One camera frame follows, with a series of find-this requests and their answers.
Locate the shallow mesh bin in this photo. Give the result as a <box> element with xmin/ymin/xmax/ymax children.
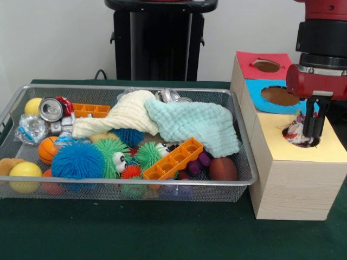
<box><xmin>0</xmin><ymin>83</ymin><xmax>258</xmax><ymax>203</ymax></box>

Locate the dark green tablecloth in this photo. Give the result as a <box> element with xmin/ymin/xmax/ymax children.
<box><xmin>0</xmin><ymin>78</ymin><xmax>347</xmax><ymax>260</ymax></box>

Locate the green spiky toy with eyes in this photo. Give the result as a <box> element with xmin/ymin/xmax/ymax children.
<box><xmin>134</xmin><ymin>142</ymin><xmax>170</xmax><ymax>171</ymax></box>
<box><xmin>94</xmin><ymin>138</ymin><xmax>132</xmax><ymax>179</ymax></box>

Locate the wooden box with three holes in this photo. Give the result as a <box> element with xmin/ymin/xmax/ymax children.
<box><xmin>230</xmin><ymin>51</ymin><xmax>347</xmax><ymax>222</ymax></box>

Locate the brown toy football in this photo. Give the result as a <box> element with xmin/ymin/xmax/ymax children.
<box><xmin>209</xmin><ymin>157</ymin><xmax>239</xmax><ymax>181</ymax></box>

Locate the crushed red cola can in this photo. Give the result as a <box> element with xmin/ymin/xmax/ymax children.
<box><xmin>38</xmin><ymin>96</ymin><xmax>74</xmax><ymax>122</ymax></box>

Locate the blue spiky ball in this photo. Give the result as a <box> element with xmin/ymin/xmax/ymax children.
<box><xmin>50</xmin><ymin>140</ymin><xmax>106</xmax><ymax>180</ymax></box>

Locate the white colourful patterned cloth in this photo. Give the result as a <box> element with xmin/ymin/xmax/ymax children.
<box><xmin>283</xmin><ymin>109</ymin><xmax>320</xmax><ymax>148</ymax></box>

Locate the small orange basketball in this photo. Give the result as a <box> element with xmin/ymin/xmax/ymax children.
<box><xmin>38</xmin><ymin>136</ymin><xmax>59</xmax><ymax>165</ymax></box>

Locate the yellow ball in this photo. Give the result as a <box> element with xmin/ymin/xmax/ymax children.
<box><xmin>24</xmin><ymin>97</ymin><xmax>43</xmax><ymax>114</ymax></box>
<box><xmin>9</xmin><ymin>161</ymin><xmax>43</xmax><ymax>194</ymax></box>

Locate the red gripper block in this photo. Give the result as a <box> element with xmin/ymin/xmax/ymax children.
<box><xmin>286</xmin><ymin>63</ymin><xmax>347</xmax><ymax>138</ymax></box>

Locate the orange plastic block tray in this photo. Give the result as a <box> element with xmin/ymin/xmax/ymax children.
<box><xmin>72</xmin><ymin>103</ymin><xmax>111</xmax><ymax>119</ymax></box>
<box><xmin>142</xmin><ymin>136</ymin><xmax>204</xmax><ymax>181</ymax></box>

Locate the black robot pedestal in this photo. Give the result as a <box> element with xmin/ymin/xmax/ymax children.
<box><xmin>104</xmin><ymin>0</ymin><xmax>219</xmax><ymax>81</ymax></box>

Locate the light blue muslin cloth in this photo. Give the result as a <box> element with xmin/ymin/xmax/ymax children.
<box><xmin>144</xmin><ymin>97</ymin><xmax>242</xmax><ymax>158</ymax></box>

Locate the cream muslin cloth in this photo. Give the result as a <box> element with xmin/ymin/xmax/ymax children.
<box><xmin>72</xmin><ymin>89</ymin><xmax>159</xmax><ymax>138</ymax></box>

